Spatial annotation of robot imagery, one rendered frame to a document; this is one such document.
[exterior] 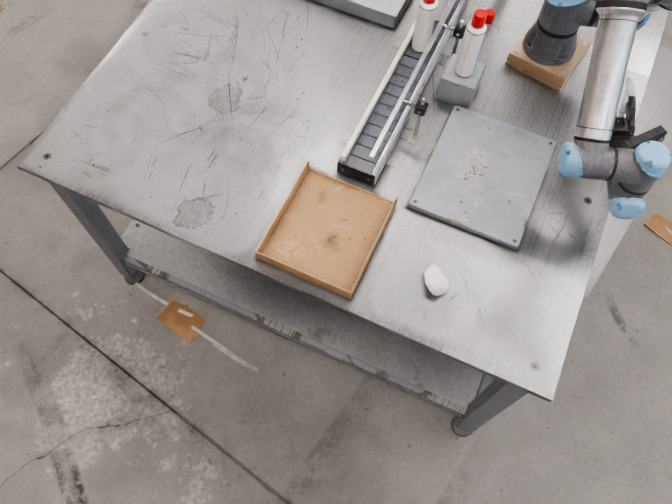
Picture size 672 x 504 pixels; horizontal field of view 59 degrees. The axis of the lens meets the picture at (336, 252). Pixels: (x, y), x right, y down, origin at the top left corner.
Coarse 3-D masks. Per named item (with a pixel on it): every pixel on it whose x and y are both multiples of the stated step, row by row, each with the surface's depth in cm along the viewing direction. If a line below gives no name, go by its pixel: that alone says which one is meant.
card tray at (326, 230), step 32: (320, 192) 159; (352, 192) 160; (288, 224) 155; (320, 224) 155; (352, 224) 155; (384, 224) 152; (256, 256) 150; (288, 256) 151; (320, 256) 151; (352, 256) 152; (352, 288) 144
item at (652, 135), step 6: (660, 126) 147; (648, 132) 146; (654, 132) 146; (660, 132) 146; (666, 132) 146; (636, 138) 146; (642, 138) 146; (648, 138) 146; (654, 138) 146; (660, 138) 147; (624, 144) 146; (630, 144) 145; (636, 144) 145
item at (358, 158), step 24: (456, 0) 184; (408, 48) 176; (432, 48) 176; (408, 72) 172; (384, 96) 168; (408, 96) 168; (384, 120) 164; (360, 144) 161; (384, 144) 161; (360, 168) 157
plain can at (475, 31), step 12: (480, 12) 149; (468, 24) 152; (480, 24) 150; (468, 36) 153; (480, 36) 152; (468, 48) 156; (480, 48) 158; (468, 60) 160; (456, 72) 166; (468, 72) 164
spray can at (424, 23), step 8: (424, 0) 160; (432, 0) 159; (424, 8) 160; (432, 8) 160; (424, 16) 163; (432, 16) 163; (416, 24) 167; (424, 24) 165; (432, 24) 166; (416, 32) 169; (424, 32) 168; (416, 40) 171; (424, 40) 170; (416, 48) 174; (424, 48) 173
